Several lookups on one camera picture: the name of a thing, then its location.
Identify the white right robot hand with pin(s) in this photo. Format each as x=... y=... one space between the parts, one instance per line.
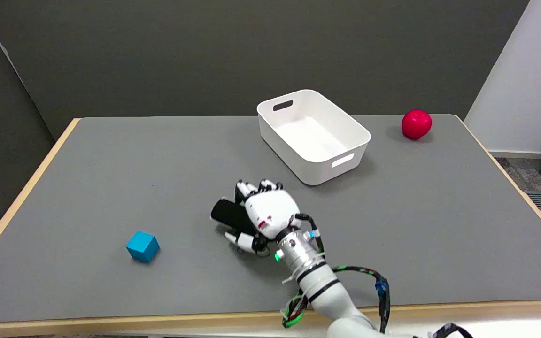
x=270 y=211

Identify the black blackboard eraser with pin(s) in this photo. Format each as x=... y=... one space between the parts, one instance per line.
x=231 y=216

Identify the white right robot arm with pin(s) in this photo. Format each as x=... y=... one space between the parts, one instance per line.
x=315 y=277

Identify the white plastic container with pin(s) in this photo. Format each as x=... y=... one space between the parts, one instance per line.
x=314 y=135

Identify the blue cube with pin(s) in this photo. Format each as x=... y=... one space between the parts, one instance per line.
x=142 y=246

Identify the red apple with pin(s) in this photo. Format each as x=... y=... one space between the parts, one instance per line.
x=416 y=124

